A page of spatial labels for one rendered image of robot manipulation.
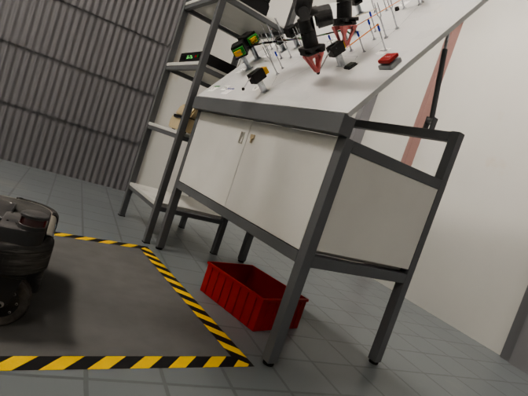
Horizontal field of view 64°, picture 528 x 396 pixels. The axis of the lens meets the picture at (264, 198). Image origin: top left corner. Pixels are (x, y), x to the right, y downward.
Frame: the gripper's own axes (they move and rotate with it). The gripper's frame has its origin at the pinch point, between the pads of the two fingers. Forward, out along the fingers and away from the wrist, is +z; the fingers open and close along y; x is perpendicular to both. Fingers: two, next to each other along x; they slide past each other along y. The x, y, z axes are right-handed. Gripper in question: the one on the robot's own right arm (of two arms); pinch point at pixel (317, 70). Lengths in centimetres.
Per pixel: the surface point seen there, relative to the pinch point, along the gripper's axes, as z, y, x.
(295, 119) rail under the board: 9.6, -12.7, 19.4
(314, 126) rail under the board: 10.4, -24.8, 18.4
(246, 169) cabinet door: 30.4, 11.3, 36.6
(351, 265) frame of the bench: 59, -40, 25
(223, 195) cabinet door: 41, 20, 48
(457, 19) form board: -4, -25, -46
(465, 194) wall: 142, 55, -122
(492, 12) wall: 44, 110, -215
